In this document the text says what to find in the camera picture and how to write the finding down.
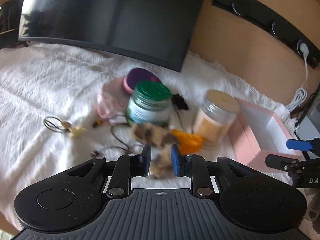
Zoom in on brown cord necklace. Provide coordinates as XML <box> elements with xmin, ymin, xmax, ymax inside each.
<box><xmin>91</xmin><ymin>119</ymin><xmax>143</xmax><ymax>158</ymax></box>

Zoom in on white plug and cable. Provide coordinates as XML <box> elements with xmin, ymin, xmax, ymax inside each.
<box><xmin>286</xmin><ymin>42</ymin><xmax>311</xmax><ymax>113</ymax></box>

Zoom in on white textured blanket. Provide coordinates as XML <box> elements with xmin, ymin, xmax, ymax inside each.
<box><xmin>1</xmin><ymin>43</ymin><xmax>295</xmax><ymax>230</ymax></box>

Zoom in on pink purple round sponge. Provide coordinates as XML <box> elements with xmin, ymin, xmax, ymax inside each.
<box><xmin>123</xmin><ymin>68</ymin><xmax>161</xmax><ymax>94</ymax></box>

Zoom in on pink sheer organza pouch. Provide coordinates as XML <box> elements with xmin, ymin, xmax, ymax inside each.
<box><xmin>94</xmin><ymin>92</ymin><xmax>126</xmax><ymax>126</ymax></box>

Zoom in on black flat screen television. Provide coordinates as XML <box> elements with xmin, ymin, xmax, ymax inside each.
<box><xmin>18</xmin><ymin>0</ymin><xmax>204</xmax><ymax>72</ymax></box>

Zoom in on green lid glass jar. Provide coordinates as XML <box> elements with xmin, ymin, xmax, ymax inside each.
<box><xmin>126</xmin><ymin>81</ymin><xmax>172</xmax><ymax>128</ymax></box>

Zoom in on clear jar beige lid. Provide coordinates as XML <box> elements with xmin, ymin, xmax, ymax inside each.
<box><xmin>193</xmin><ymin>90</ymin><xmax>240</xmax><ymax>147</ymax></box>

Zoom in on orange soft toy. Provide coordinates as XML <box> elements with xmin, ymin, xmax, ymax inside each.
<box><xmin>171</xmin><ymin>129</ymin><xmax>204</xmax><ymax>155</ymax></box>

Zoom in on wire ring keychain charm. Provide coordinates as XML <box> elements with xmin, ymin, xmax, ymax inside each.
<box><xmin>43</xmin><ymin>116</ymin><xmax>87</xmax><ymax>138</ymax></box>

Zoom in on black fabric bow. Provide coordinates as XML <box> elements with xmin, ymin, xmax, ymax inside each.
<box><xmin>171</xmin><ymin>94</ymin><xmax>189</xmax><ymax>111</ymax></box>

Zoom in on beige slippers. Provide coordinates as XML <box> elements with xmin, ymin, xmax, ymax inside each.
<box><xmin>305</xmin><ymin>188</ymin><xmax>319</xmax><ymax>222</ymax></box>

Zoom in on black wall power strip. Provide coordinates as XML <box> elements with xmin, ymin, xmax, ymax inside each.
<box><xmin>212</xmin><ymin>0</ymin><xmax>319</xmax><ymax>69</ymax></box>

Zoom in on pink open gift box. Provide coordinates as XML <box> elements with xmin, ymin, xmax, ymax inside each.
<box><xmin>228</xmin><ymin>99</ymin><xmax>303</xmax><ymax>173</ymax></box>

